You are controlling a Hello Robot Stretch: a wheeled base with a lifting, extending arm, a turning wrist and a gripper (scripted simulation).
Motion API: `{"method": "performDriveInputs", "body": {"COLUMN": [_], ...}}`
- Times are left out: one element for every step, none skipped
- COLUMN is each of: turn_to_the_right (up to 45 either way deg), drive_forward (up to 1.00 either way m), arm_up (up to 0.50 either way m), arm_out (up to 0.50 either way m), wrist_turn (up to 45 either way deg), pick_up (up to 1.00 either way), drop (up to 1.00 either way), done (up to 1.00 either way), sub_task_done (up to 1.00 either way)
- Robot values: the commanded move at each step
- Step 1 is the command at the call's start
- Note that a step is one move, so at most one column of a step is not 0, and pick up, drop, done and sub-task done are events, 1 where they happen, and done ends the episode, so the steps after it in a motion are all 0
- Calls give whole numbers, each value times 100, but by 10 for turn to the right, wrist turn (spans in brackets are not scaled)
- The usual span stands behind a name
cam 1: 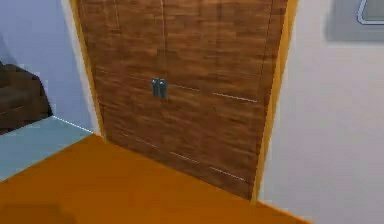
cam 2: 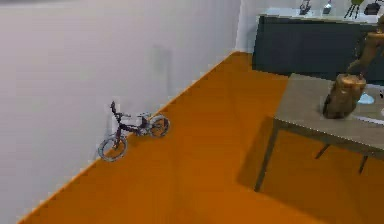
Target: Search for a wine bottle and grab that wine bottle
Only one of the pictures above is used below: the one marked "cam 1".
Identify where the brown wooden double door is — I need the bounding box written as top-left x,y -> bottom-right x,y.
77,0 -> 290,201

